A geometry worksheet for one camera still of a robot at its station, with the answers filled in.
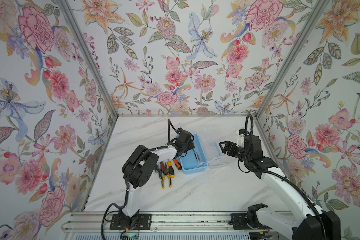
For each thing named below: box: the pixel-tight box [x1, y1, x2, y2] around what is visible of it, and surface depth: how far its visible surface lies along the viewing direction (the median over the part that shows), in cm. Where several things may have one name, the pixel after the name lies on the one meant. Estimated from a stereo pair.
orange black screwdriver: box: [172, 158, 182, 170], surface depth 94 cm
